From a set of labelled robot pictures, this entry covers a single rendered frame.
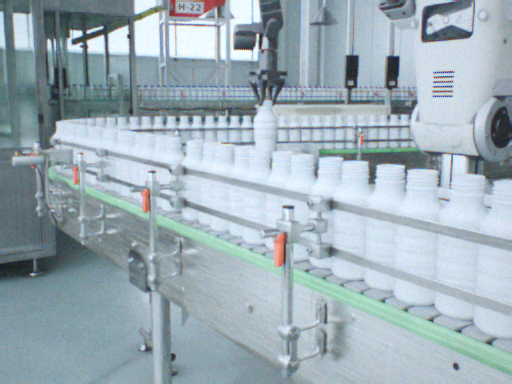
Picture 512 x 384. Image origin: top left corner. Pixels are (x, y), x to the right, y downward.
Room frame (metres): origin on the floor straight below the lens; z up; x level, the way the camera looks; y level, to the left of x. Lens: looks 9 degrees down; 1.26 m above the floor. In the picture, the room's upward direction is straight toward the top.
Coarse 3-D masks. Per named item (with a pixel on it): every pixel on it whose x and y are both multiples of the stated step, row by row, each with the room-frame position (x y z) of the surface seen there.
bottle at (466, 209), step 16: (464, 176) 0.69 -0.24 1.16; (480, 176) 0.68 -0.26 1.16; (464, 192) 0.66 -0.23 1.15; (480, 192) 0.66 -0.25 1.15; (448, 208) 0.67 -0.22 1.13; (464, 208) 0.65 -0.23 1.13; (480, 208) 0.65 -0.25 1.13; (464, 224) 0.64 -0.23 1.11; (448, 240) 0.65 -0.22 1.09; (464, 240) 0.64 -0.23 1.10; (448, 256) 0.65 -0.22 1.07; (464, 256) 0.64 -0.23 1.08; (448, 272) 0.65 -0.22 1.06; (464, 272) 0.64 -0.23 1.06; (448, 304) 0.65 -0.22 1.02; (464, 304) 0.64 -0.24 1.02; (464, 320) 0.65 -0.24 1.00
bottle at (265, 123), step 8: (264, 104) 1.66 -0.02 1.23; (272, 104) 1.67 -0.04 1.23; (264, 112) 1.66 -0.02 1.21; (272, 112) 1.67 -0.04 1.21; (256, 120) 1.66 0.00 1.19; (264, 120) 1.64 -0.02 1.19; (272, 120) 1.65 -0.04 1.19; (256, 128) 1.66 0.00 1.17; (264, 128) 1.64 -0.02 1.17; (272, 128) 1.65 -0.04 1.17; (256, 136) 1.66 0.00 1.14; (264, 136) 1.65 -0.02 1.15; (272, 136) 1.65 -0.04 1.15; (256, 144) 1.67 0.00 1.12; (264, 144) 1.65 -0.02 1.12; (272, 144) 1.66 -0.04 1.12; (272, 152) 1.66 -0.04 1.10
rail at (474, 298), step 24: (72, 144) 1.80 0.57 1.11; (168, 168) 1.24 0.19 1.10; (288, 192) 0.89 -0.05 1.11; (216, 216) 1.07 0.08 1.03; (384, 216) 0.72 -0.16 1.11; (408, 216) 0.69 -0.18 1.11; (312, 240) 0.84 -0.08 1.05; (480, 240) 0.61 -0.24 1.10; (504, 240) 0.59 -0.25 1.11; (360, 264) 0.75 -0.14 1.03; (384, 264) 0.72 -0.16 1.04; (432, 288) 0.66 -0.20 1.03; (456, 288) 0.63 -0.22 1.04; (504, 312) 0.58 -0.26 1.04
